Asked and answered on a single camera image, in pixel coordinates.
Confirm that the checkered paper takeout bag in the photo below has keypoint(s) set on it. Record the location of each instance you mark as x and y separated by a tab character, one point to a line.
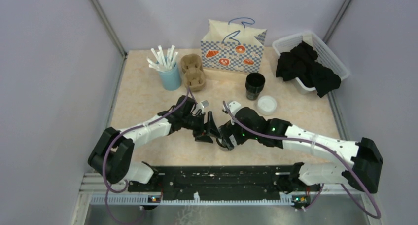
233	46

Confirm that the stack of white lids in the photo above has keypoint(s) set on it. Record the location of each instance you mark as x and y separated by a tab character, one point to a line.
266	105

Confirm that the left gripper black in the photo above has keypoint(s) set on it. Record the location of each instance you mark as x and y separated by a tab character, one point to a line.
212	130

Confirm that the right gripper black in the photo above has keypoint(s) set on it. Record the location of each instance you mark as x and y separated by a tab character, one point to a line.
229	130

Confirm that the cardboard cup carrier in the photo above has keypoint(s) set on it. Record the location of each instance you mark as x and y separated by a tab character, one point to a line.
193	74

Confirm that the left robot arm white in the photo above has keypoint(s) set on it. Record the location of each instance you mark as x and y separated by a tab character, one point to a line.
112	154

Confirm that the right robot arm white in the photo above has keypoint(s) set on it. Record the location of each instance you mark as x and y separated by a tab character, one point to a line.
354	163

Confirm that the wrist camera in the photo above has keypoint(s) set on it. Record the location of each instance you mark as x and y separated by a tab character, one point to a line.
204	104
234	107

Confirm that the white wrapped straws bundle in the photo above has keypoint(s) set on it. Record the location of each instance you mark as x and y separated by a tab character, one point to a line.
164	61

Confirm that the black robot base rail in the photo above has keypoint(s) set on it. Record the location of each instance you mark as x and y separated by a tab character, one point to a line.
226	183

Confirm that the blue straw holder cup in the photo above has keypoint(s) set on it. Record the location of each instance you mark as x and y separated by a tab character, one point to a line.
171	80

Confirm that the black coffee cup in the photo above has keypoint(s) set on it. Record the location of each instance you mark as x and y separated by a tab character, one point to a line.
225	144

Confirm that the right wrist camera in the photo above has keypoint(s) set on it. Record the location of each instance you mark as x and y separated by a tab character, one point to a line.
234	107

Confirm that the stack of black cups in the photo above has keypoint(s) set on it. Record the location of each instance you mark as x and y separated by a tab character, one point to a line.
254	84

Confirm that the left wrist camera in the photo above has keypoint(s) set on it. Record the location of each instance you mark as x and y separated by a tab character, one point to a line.
204	104

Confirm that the black cloth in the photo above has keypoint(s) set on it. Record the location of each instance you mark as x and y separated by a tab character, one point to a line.
300	62

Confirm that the white plastic basket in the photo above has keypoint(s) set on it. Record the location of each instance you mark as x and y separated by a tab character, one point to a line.
325	56

